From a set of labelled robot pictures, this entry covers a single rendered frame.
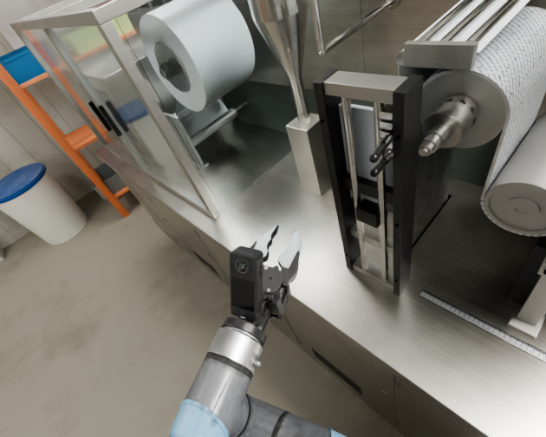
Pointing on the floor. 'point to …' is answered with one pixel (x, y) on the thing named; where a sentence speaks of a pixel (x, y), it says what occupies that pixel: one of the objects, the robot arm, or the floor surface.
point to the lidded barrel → (38, 204)
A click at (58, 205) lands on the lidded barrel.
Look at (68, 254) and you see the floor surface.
